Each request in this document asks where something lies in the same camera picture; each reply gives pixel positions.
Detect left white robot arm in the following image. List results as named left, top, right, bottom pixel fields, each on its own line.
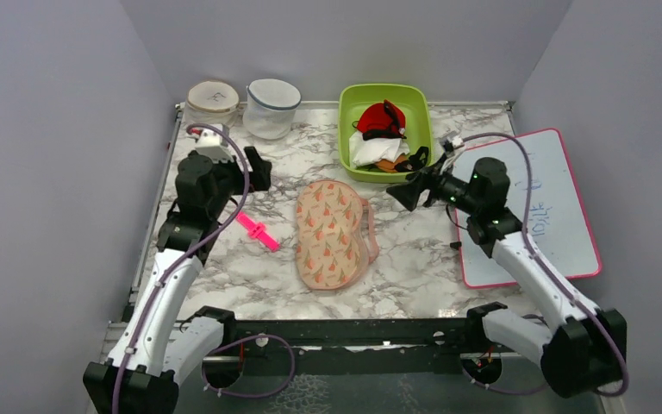
left=83, top=147, right=272, bottom=413

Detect beige round laundry bag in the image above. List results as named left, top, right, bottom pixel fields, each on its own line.
left=184, top=80, right=240, bottom=128

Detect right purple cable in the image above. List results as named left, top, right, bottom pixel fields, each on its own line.
left=459, top=132, right=630, bottom=398

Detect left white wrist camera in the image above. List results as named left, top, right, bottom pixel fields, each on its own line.
left=190, top=129, right=234, bottom=163

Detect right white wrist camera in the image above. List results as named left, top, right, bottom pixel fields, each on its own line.
left=439, top=135, right=465, bottom=173

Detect green plastic bin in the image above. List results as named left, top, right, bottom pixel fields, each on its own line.
left=337, top=83, right=435, bottom=184

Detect pink plastic clip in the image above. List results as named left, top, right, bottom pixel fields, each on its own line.
left=235, top=212, right=280, bottom=252

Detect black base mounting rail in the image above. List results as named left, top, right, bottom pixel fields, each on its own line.
left=201, top=317, right=504, bottom=386

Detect pink framed whiteboard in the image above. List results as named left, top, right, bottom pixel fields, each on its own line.
left=452, top=129, right=602, bottom=279

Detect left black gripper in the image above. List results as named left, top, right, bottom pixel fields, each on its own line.
left=208, top=147, right=272, bottom=219

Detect red and black bra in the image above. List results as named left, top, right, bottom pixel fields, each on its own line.
left=353, top=100, right=406, bottom=141

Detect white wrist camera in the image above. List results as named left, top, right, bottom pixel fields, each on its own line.
left=190, top=129, right=234, bottom=163
left=439, top=135, right=465, bottom=173

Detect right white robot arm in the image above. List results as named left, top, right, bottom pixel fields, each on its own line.
left=387, top=157, right=630, bottom=398

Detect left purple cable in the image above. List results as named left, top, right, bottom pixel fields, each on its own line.
left=110, top=123, right=297, bottom=414

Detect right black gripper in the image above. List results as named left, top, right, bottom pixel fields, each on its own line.
left=387, top=154, right=482, bottom=216

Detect orange and black items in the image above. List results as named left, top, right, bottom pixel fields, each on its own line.
left=361, top=147, right=430, bottom=173

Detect floral mesh laundry bag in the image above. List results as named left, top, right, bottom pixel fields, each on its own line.
left=296, top=179, right=379, bottom=291

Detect crumpled white cloth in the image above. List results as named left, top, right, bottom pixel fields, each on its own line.
left=348, top=131, right=409, bottom=167

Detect purple cable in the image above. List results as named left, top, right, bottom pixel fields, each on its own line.
left=110, top=123, right=297, bottom=414
left=459, top=132, right=630, bottom=398

